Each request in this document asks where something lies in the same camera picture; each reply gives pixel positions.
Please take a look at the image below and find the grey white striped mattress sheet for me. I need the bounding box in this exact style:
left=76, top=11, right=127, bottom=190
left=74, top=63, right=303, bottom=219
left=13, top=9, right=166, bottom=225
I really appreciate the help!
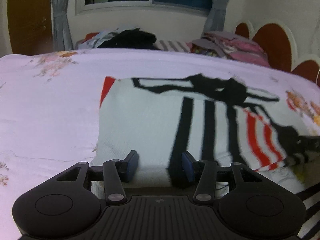
left=154, top=40, right=190, bottom=53

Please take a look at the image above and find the grey curtain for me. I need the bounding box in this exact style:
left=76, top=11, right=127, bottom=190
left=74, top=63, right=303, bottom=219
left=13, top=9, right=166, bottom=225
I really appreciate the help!
left=203, top=0, right=229, bottom=34
left=50, top=0, right=73, bottom=51

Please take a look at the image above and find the pink floral bed sheet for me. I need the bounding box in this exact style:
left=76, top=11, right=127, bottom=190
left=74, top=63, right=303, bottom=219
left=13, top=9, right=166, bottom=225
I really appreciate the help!
left=1, top=49, right=319, bottom=239

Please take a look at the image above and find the grey right curtain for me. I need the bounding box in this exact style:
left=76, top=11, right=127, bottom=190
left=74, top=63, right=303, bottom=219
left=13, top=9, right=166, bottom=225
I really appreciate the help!
left=203, top=0, right=229, bottom=34

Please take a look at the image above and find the white red black striped sweater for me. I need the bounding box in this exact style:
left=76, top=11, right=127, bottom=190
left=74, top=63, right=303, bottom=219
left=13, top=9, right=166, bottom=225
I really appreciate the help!
left=92, top=74, right=319, bottom=239

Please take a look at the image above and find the white grey patterned cloth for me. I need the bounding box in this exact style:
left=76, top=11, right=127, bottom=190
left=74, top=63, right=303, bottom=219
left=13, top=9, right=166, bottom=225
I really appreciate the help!
left=75, top=27, right=141, bottom=49

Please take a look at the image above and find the red white scalloped headboard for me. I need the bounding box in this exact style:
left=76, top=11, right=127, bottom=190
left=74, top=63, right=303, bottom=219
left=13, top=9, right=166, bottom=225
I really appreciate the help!
left=235, top=21, right=319, bottom=85

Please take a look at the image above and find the grey left curtain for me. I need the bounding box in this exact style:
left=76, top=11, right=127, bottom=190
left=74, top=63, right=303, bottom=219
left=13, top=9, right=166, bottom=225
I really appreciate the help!
left=50, top=0, right=73, bottom=51

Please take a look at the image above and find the brown wooden door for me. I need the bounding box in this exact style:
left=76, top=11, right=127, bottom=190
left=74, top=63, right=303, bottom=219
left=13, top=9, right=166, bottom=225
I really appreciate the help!
left=7, top=0, right=53, bottom=55

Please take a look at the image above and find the colourful cartoon pillow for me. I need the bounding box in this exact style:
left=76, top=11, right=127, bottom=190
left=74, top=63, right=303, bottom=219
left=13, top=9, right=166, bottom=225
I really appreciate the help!
left=190, top=44, right=224, bottom=57

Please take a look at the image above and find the black garment pile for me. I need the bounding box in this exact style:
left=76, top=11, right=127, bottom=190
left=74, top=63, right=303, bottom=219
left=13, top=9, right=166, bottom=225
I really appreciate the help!
left=98, top=28, right=158, bottom=50

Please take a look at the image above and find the pink grey folded bedding stack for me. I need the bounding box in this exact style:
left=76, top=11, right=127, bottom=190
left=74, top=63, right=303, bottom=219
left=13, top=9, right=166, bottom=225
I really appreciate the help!
left=191, top=31, right=270, bottom=68

